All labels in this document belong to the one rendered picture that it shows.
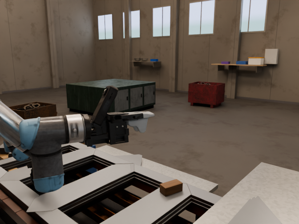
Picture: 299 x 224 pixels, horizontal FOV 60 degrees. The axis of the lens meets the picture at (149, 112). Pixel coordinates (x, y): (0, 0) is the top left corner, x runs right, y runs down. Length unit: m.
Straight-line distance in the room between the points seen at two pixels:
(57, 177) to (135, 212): 0.72
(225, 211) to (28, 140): 0.75
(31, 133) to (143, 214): 0.83
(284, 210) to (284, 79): 8.75
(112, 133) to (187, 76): 10.52
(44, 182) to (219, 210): 0.66
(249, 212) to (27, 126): 0.80
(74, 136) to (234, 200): 0.72
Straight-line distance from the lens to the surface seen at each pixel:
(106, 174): 1.76
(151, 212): 1.37
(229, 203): 1.14
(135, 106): 7.25
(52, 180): 0.72
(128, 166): 1.85
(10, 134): 0.81
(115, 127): 0.71
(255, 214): 1.06
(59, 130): 0.68
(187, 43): 11.17
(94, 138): 0.71
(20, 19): 13.05
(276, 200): 1.23
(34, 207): 1.52
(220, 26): 10.55
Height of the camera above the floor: 1.63
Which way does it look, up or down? 13 degrees down
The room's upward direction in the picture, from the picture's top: straight up
